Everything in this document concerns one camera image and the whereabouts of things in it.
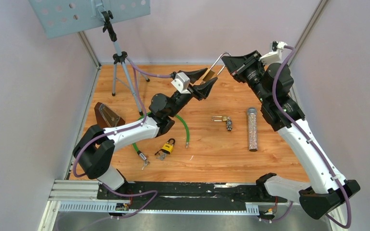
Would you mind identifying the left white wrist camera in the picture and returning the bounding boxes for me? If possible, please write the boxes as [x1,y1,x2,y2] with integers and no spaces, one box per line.
[171,72,191,94]

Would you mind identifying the large brass padlock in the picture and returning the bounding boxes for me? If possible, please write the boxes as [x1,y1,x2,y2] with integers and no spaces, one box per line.
[201,52,231,84]

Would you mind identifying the small brass padlock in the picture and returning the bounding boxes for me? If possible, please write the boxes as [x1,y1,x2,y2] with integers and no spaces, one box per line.
[211,115,233,131]

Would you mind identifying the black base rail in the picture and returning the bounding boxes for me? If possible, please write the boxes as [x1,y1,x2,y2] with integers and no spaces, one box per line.
[49,180,290,215]

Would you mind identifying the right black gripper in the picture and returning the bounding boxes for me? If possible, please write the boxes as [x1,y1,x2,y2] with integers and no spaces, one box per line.
[221,51,270,105]

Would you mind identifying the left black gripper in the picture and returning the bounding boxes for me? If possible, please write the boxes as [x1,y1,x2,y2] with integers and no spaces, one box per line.
[168,67,217,118]

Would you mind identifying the keys of cable lock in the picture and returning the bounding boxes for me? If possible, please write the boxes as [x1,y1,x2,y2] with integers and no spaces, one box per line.
[141,159,150,170]

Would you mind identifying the yellow black padlock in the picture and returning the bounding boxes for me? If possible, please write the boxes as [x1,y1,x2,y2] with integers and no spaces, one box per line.
[161,138,176,154]

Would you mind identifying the brown wooden metronome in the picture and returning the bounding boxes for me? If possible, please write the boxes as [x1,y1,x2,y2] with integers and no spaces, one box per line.
[94,102,126,128]

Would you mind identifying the green cable lock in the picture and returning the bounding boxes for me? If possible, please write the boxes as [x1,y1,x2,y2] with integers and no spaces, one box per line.
[131,111,190,162]

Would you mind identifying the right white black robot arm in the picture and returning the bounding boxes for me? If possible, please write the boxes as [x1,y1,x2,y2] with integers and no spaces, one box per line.
[222,51,360,219]

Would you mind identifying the keys of yellow padlock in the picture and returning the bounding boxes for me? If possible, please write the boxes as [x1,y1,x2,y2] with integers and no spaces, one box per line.
[155,150,170,161]

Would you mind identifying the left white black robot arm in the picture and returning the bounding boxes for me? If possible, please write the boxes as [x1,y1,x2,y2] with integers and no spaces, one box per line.
[73,68,218,199]

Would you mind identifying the glittery silver microphone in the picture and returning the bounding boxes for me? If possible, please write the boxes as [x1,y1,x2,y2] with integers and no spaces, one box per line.
[247,107,258,152]

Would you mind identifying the blue music stand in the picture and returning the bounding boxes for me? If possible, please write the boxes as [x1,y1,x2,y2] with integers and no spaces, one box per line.
[28,0,151,116]

